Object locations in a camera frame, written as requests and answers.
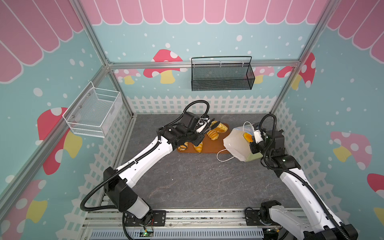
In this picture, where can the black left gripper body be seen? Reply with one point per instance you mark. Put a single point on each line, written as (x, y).
(195, 138)

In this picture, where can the black mesh wall basket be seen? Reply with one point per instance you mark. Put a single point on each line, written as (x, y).
(228, 73)

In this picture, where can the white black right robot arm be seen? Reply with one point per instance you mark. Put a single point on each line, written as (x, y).
(300, 186)

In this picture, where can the white wire wall basket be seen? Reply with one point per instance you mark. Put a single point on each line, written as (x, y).
(93, 112)

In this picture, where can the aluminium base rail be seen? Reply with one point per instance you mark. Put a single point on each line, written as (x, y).
(205, 224)

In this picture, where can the ridged long fake bread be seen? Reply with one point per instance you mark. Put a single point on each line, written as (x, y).
(183, 147)

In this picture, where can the small yellow fake bread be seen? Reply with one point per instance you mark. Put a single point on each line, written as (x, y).
(199, 148)

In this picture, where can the steel tongs with black tips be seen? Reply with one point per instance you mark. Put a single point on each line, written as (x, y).
(213, 126)

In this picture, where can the long ridged fake loaf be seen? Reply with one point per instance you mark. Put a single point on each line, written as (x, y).
(221, 128)

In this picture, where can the white paper bag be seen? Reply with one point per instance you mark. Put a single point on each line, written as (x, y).
(237, 146)

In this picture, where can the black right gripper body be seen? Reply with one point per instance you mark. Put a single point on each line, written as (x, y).
(256, 144)

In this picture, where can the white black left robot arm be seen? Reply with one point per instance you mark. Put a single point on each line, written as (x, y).
(118, 183)

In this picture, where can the brown plastic tray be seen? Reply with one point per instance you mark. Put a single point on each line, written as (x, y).
(209, 146)

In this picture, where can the flat oval fake bread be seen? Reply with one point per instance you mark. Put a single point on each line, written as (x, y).
(248, 137)

